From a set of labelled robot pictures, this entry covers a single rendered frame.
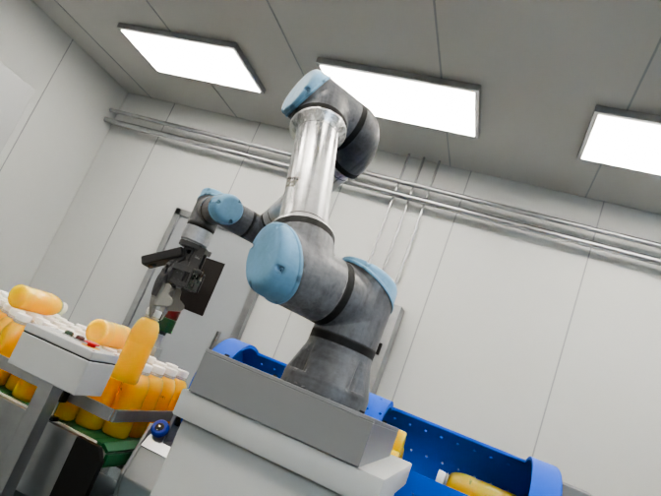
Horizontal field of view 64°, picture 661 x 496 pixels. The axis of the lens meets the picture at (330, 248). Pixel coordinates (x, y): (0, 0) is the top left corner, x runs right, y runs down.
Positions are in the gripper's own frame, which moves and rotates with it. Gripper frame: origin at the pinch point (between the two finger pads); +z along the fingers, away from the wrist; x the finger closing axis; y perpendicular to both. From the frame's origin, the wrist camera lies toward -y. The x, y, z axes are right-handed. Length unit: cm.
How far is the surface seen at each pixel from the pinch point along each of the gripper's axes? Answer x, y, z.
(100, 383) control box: -9.8, 0.8, 19.1
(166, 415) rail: 21.4, 3.7, 25.4
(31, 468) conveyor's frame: -6.0, -9.0, 43.2
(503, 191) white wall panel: 341, 62, -207
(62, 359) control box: -17.3, -5.7, 16.5
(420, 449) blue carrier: 29, 72, 8
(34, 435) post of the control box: -12.5, -7.3, 34.4
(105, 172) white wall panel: 360, -361, -120
